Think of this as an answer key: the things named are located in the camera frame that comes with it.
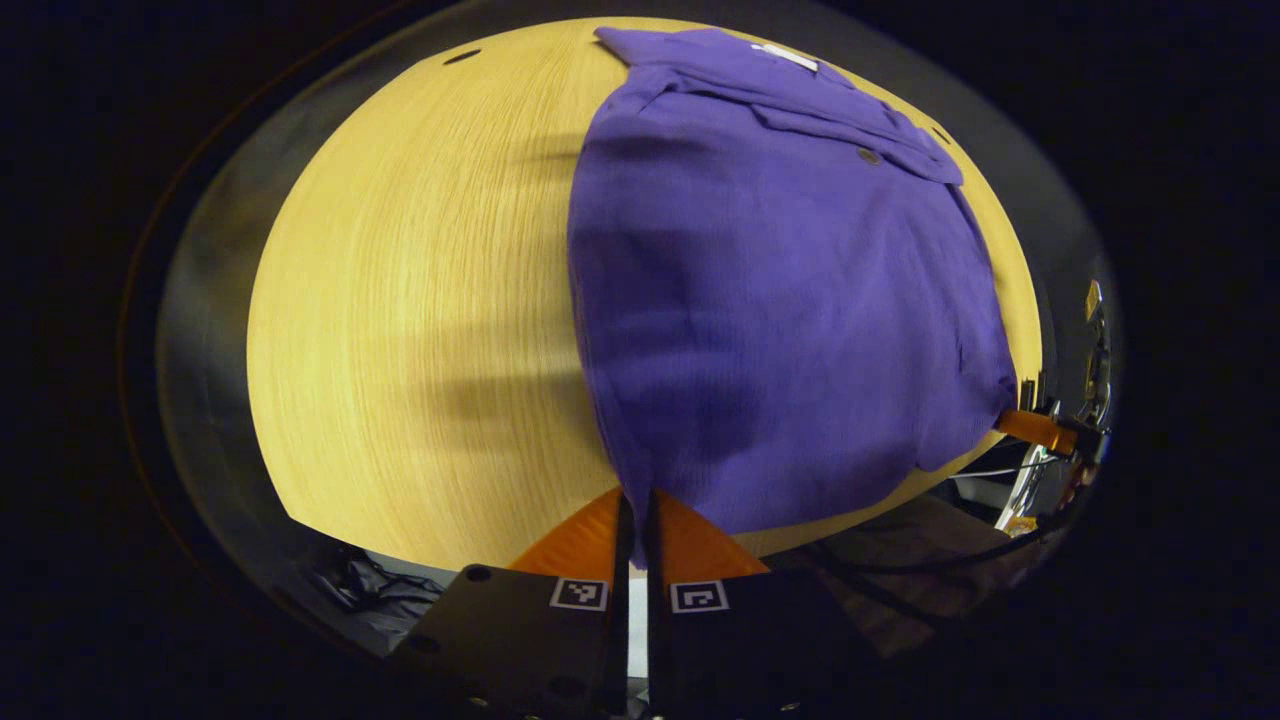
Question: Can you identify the thin white cable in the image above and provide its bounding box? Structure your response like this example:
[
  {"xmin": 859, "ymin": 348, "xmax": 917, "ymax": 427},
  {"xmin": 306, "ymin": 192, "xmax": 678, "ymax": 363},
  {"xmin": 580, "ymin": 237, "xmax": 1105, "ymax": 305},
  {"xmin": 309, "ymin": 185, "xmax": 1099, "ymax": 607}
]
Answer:
[{"xmin": 945, "ymin": 455, "xmax": 1066, "ymax": 483}]

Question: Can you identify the dark cloth bundle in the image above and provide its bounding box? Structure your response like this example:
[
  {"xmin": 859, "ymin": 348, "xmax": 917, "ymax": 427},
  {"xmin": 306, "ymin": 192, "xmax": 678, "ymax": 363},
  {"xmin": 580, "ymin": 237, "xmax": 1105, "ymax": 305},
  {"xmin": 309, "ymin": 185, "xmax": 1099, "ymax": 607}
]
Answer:
[{"xmin": 305, "ymin": 545, "xmax": 449, "ymax": 656}]

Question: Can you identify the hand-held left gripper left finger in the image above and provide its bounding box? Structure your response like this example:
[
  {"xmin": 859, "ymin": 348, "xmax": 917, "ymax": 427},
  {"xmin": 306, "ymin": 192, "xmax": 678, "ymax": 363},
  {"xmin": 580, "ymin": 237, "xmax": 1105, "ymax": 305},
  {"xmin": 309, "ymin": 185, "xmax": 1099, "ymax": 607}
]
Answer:
[{"xmin": 385, "ymin": 487, "xmax": 637, "ymax": 720}]

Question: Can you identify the white curved frame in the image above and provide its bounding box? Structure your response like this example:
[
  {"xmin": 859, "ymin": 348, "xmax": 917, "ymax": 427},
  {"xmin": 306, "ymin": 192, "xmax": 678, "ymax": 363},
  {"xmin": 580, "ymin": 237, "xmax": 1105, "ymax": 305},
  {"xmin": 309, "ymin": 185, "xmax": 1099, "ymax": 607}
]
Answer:
[{"xmin": 995, "ymin": 445, "xmax": 1056, "ymax": 536}]

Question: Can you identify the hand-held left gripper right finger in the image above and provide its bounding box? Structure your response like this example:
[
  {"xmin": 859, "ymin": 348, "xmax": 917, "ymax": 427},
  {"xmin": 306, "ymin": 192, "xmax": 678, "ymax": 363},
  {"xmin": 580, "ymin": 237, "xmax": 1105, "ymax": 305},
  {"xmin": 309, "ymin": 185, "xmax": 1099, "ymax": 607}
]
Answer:
[{"xmin": 645, "ymin": 488, "xmax": 903, "ymax": 720}]

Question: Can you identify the purple shirt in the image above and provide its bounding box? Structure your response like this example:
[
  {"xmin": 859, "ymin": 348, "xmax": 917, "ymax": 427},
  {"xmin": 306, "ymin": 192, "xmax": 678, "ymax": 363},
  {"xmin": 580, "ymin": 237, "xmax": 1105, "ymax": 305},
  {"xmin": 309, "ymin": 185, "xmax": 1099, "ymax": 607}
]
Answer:
[{"xmin": 567, "ymin": 25, "xmax": 1020, "ymax": 537}]

